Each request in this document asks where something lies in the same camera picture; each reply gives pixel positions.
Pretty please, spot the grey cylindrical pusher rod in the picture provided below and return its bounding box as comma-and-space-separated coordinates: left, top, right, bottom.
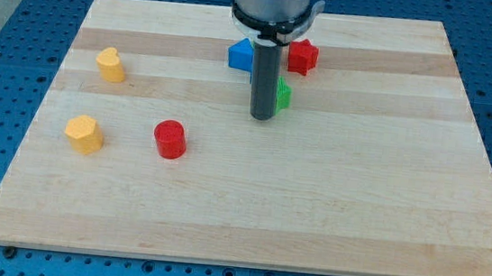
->
250, 43, 282, 121

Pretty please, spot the yellow heart block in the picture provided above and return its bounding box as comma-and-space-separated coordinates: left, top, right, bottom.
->
96, 47, 126, 83

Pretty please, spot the light wooden board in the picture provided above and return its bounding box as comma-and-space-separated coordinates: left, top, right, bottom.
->
0, 0, 492, 276

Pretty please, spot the red cylinder block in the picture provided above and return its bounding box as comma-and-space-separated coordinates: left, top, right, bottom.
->
154, 120, 187, 160

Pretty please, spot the green star block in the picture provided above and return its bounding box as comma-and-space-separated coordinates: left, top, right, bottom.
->
275, 77, 292, 114

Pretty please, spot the red star block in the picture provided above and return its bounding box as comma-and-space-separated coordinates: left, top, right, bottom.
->
287, 39, 320, 76

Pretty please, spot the black silver tool flange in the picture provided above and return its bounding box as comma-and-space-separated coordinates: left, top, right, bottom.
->
232, 0, 325, 47

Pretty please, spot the blue pentagon block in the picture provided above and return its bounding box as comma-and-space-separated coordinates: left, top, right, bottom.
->
227, 38, 253, 72

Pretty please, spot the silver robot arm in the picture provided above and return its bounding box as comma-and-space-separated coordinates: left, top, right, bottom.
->
231, 0, 325, 121

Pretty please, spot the yellow hexagon block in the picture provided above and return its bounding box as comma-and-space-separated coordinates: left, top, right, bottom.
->
65, 115, 104, 155

